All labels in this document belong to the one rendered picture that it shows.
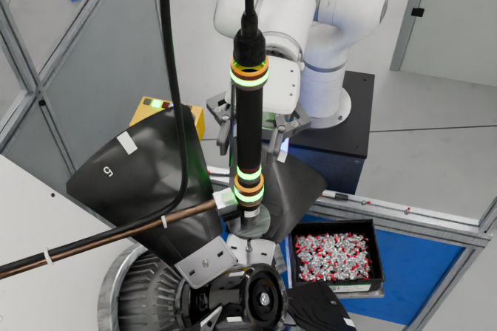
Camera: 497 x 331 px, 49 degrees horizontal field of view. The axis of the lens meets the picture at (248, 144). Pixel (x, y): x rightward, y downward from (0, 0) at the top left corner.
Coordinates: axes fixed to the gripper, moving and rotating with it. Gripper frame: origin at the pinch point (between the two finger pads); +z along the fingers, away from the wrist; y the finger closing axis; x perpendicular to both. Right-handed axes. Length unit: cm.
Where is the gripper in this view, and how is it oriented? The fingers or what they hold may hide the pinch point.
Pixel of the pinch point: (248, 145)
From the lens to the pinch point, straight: 73.6
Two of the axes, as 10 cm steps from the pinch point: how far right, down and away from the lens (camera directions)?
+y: -9.7, -1.9, 1.4
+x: 0.0, -6.1, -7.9
